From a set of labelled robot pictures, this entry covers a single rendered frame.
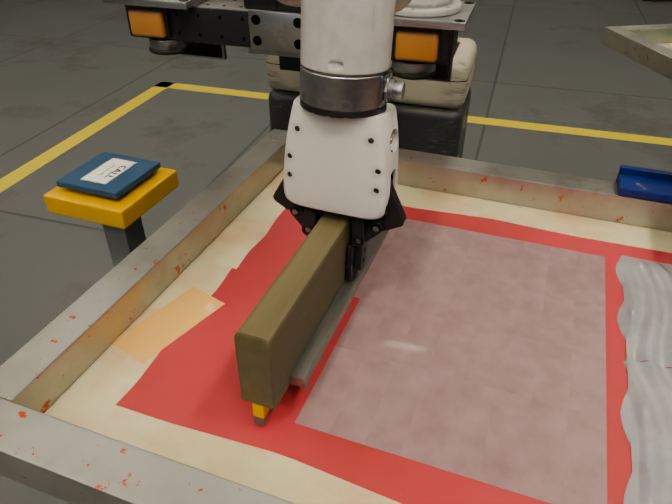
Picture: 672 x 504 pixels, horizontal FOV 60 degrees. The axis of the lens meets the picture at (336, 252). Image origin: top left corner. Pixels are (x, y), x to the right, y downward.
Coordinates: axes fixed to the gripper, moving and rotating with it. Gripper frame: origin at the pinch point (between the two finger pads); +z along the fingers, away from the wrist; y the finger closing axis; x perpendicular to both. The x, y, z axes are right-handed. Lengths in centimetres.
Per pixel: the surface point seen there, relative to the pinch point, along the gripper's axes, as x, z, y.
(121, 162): -15.5, 3.2, 38.2
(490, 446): 13.0, 6.3, -18.0
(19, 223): -114, 95, 184
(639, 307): -8.6, 4.0, -29.9
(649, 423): 7.1, 4.8, -29.7
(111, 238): -11.7, 13.9, 38.9
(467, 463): 15.1, 6.5, -16.6
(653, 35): -113, -6, -38
